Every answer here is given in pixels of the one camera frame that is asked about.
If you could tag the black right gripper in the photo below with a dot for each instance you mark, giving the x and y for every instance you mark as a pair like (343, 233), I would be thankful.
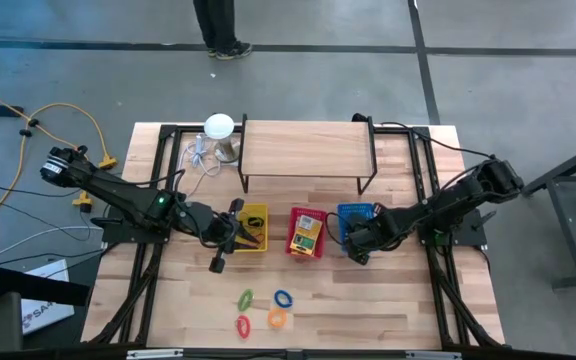
(368, 235)

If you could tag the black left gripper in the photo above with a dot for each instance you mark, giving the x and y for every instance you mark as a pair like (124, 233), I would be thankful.
(218, 230)

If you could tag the yellow green crayon box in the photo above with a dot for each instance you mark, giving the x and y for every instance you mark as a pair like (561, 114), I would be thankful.
(307, 235)

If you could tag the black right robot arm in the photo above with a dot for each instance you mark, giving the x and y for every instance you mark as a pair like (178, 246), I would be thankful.
(458, 195)

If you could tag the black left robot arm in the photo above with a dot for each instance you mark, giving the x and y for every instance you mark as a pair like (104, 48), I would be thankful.
(118, 192)

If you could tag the blue plastic basket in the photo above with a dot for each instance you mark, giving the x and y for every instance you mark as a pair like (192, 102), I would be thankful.
(357, 210)

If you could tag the yellow plastic basket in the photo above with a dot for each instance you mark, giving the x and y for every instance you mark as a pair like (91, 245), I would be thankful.
(258, 209)

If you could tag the red plastic basket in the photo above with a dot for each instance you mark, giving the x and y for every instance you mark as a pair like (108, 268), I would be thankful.
(295, 211)

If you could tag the white mushroom table lamp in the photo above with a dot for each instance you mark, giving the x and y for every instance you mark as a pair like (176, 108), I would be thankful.
(218, 126)

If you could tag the white printed cardboard box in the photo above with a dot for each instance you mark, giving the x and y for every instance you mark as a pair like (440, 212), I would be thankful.
(48, 315)

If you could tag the person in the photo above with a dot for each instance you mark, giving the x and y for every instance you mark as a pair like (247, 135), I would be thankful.
(220, 25)

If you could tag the wooden shelf riser black frame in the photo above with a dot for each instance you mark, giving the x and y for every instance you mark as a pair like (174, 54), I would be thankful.
(308, 147)

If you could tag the black aluminium rig frame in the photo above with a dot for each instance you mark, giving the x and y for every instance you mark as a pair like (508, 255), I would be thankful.
(169, 132)

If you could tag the silver metal bracket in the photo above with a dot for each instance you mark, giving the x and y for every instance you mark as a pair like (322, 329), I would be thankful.
(155, 354)
(433, 355)

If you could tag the black metal table frame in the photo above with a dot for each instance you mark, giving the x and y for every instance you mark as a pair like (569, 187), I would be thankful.
(568, 225)

